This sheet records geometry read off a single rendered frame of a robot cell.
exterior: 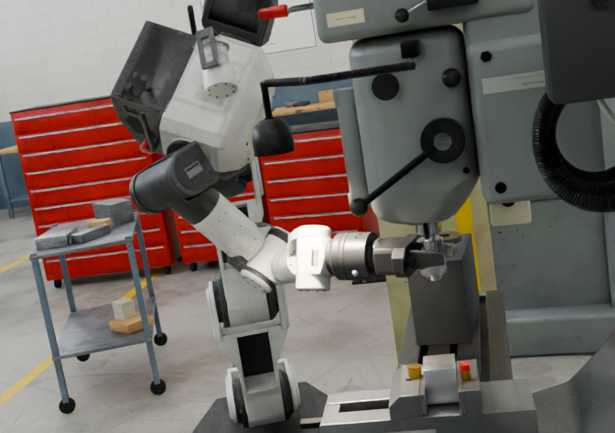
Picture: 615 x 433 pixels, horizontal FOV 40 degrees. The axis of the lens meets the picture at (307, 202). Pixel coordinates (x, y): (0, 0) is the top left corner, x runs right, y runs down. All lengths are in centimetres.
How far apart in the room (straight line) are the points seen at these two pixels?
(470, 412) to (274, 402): 105
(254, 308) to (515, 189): 99
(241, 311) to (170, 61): 69
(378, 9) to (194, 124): 57
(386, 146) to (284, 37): 935
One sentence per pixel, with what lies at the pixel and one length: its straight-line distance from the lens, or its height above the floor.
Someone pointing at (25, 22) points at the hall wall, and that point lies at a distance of 1195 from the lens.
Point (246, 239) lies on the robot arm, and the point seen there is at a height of 125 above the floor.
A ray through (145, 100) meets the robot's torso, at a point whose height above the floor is 157.
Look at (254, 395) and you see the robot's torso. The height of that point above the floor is 73.
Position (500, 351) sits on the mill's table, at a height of 96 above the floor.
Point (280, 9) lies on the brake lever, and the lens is 157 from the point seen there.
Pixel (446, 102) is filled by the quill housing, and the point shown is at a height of 151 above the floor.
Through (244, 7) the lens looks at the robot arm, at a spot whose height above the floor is 173.
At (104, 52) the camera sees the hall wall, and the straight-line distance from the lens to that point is 1146.
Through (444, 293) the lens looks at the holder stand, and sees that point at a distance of 181.
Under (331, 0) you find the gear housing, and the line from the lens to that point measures 134.
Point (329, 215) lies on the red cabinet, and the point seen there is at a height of 37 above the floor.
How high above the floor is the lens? 164
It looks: 11 degrees down
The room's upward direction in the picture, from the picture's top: 9 degrees counter-clockwise
